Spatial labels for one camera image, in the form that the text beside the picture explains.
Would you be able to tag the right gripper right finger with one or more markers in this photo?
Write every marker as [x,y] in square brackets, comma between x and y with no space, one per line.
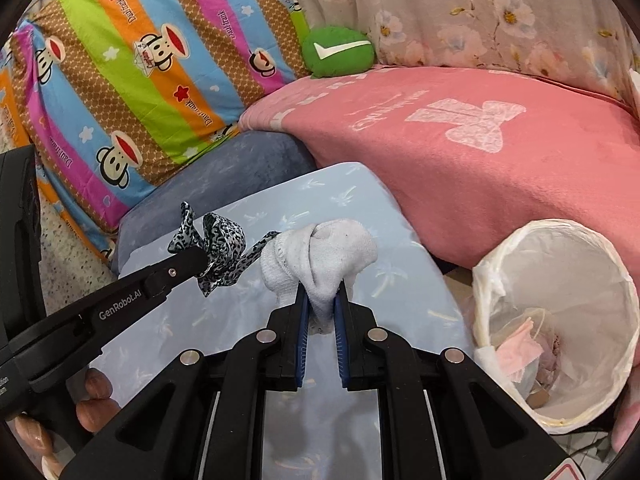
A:
[441,416]

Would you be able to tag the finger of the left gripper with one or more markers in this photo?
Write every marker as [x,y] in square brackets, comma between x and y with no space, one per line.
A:
[58,346]

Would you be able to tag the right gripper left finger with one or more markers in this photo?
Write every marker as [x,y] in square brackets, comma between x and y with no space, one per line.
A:
[203,416]

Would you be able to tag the leopard print scrunchie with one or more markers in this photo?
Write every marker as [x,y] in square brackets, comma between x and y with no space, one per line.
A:
[224,244]

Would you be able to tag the white sock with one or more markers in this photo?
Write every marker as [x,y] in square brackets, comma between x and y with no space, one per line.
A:
[320,258]

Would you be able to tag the beige mesh tulle bag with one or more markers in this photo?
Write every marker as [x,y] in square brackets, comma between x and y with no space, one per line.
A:
[536,315]

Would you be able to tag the white lined trash bin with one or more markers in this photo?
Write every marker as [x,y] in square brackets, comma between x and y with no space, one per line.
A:
[592,329]

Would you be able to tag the person's left hand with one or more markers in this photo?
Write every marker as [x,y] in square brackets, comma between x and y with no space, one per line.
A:
[58,420]

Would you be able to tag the speckled white bed sheet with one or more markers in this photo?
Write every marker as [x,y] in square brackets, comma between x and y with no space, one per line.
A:
[69,268]

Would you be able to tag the pink paper wrapper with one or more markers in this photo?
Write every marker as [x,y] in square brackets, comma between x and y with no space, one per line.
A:
[517,351]

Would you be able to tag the blue-grey velvet pillow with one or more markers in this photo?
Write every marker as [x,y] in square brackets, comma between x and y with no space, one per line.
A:
[241,166]

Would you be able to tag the pink blanket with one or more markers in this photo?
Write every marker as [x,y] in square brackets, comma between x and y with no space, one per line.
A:
[473,155]

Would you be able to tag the colourful striped monkey pillow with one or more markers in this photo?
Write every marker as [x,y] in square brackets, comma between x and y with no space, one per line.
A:
[117,96]

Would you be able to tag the green plush check cushion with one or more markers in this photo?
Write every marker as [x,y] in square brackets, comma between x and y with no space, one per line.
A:
[333,51]

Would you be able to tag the grey floral quilt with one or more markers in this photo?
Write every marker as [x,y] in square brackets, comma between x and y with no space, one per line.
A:
[583,43]

